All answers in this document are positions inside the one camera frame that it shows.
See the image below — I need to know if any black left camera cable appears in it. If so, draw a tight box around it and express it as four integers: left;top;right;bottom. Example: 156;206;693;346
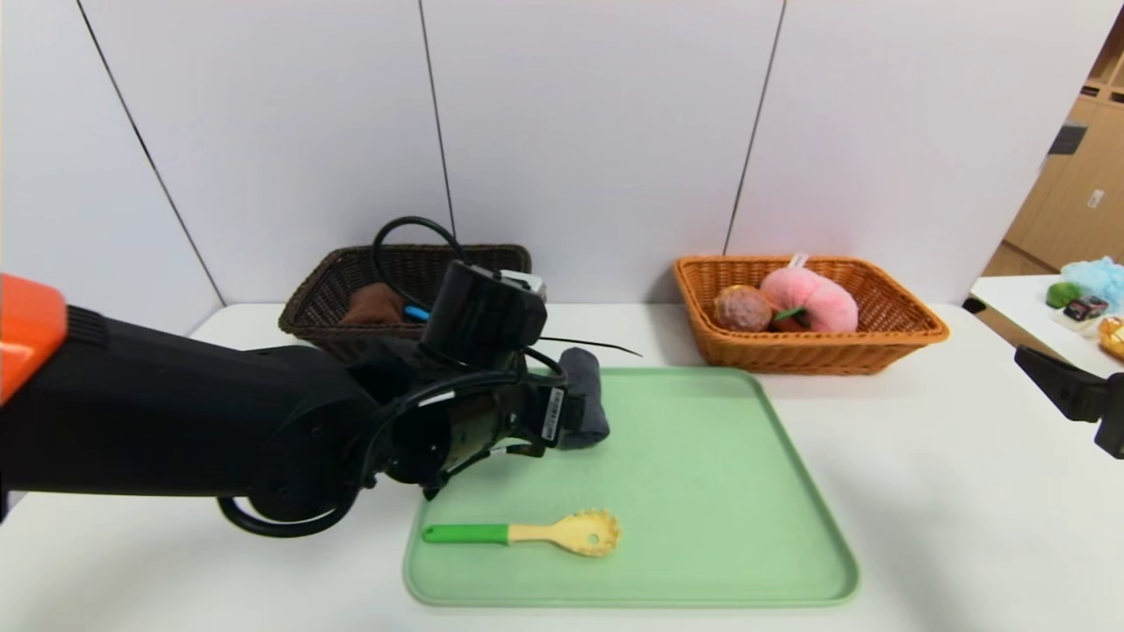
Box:
371;216;471;310

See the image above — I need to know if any thin black cable tie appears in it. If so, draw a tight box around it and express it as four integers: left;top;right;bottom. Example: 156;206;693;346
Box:
536;335;643;358

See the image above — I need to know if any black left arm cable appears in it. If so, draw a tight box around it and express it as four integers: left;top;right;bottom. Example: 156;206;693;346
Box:
217;492;357;539

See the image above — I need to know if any dark grey towel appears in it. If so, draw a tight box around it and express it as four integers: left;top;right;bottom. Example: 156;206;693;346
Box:
555;348;612;450

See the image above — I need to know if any dark brown wicker basket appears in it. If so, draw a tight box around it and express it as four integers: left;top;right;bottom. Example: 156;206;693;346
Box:
279;244;533;365

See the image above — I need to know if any brown towel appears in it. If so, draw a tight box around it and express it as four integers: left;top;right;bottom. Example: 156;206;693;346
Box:
341;282;407;327

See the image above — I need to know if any light green plastic tray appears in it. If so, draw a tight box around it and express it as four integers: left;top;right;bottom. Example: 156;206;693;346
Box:
404;367;860;607

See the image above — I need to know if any orange wicker basket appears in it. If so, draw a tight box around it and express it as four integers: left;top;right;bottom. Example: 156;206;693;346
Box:
673;255;949;377

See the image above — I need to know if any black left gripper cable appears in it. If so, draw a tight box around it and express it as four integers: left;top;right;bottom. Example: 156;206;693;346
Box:
360;369;567;492

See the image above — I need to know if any light wooden cabinet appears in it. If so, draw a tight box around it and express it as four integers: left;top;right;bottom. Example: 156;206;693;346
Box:
979;7;1124;277

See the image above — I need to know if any toy cream puff bread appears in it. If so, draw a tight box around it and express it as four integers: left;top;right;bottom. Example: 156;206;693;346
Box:
712;284;778;333

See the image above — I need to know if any light blue bath pouf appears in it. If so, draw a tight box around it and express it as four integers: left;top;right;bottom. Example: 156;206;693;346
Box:
1060;258;1124;310

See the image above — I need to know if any pink plush peach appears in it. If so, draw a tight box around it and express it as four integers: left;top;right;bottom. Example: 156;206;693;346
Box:
760;254;860;334

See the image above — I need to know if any white side table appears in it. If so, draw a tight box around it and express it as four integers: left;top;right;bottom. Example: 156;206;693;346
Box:
969;276;1124;384

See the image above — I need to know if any green handled pasta spoon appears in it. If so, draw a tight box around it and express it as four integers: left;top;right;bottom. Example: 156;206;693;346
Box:
422;509;622;557

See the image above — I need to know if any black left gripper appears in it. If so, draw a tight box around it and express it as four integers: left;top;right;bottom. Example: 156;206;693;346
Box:
449;380;587;470

